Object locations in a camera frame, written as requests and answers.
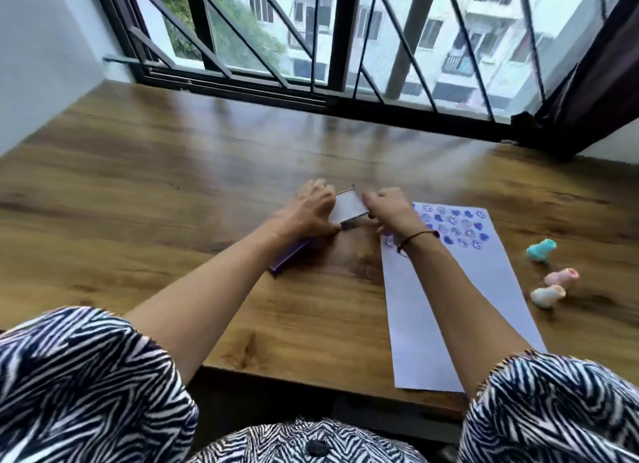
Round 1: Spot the person's right hand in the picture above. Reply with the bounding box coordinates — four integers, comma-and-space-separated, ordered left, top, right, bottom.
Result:
362, 187, 439, 249

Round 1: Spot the person's left hand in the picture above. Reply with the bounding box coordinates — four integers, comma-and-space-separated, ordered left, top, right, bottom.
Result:
272, 178, 343, 244

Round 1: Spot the purple ink pad case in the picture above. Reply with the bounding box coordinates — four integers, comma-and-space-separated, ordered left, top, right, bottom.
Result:
269, 184, 370, 275

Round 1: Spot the person's left forearm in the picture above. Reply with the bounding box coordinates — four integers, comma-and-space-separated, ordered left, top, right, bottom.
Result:
124, 221, 300, 384

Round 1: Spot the person's right forearm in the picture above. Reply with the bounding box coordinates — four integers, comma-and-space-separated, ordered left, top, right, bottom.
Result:
398, 230, 535, 399

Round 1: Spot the white paper with blue stamps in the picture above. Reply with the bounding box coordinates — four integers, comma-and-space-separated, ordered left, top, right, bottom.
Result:
380, 201, 548, 394

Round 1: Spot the teal stamp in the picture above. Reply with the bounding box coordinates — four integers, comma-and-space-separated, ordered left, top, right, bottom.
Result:
526, 238, 558, 264

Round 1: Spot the green tree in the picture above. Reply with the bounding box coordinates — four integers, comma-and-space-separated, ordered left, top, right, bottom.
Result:
150, 0, 288, 71

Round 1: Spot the cream stamp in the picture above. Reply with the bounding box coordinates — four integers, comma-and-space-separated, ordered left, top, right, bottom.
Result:
530, 285, 567, 310

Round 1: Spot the pink stamp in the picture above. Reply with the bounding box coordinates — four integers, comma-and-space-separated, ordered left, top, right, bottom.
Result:
543, 268, 580, 289

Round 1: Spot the white apartment building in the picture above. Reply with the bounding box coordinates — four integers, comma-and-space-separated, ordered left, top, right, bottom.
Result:
235, 0, 625, 119

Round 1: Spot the dark curtain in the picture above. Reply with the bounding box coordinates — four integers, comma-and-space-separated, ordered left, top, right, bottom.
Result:
510, 0, 639, 160

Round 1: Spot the zebra striped garment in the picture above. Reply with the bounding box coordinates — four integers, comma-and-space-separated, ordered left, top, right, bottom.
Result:
0, 305, 639, 463

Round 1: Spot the black wrist string bracelet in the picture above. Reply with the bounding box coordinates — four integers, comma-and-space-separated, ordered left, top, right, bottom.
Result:
396, 230, 440, 255

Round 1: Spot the black window frame with grille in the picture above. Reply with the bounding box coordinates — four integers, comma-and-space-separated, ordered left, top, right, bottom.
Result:
90, 0, 607, 144

